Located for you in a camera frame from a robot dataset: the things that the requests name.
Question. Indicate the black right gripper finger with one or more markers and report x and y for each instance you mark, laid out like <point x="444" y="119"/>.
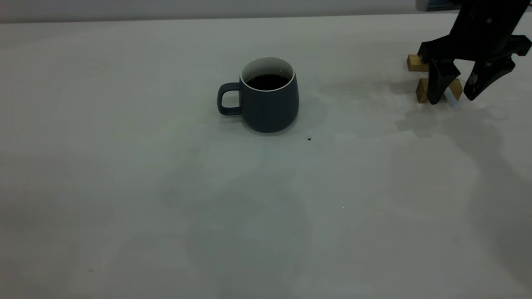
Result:
<point x="484" y="79"/>
<point x="438" y="81"/>

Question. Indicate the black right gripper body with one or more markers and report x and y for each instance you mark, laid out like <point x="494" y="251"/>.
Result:
<point x="478" y="37"/>

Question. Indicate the dark coffee liquid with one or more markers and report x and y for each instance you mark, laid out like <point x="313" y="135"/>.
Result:
<point x="268" y="82"/>

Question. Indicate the dark grey ceramic cup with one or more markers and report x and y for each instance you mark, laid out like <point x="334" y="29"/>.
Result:
<point x="270" y="110"/>

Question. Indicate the arched wooden block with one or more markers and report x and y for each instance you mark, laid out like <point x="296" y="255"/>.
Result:
<point x="422" y="89"/>

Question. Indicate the flat rectangular wooden block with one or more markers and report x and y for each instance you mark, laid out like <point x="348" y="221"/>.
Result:
<point x="414" y="63"/>

